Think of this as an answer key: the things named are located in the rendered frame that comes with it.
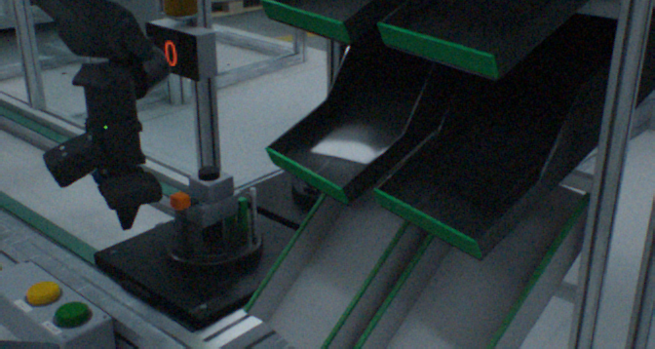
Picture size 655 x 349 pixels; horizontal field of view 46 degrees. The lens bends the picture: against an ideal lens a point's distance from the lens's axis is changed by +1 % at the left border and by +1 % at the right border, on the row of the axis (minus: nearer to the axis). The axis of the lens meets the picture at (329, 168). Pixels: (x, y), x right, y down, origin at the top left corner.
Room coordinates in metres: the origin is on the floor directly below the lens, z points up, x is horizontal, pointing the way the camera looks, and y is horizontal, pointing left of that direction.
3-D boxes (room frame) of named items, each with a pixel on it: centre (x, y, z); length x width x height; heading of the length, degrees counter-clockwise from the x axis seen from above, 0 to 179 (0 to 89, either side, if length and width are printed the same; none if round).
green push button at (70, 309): (0.81, 0.32, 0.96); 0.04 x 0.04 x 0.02
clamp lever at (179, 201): (0.93, 0.19, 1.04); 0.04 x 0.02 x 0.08; 138
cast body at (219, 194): (0.97, 0.16, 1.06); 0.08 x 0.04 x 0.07; 138
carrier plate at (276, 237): (0.96, 0.16, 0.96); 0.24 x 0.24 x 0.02; 48
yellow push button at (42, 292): (0.86, 0.37, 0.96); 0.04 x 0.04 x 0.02
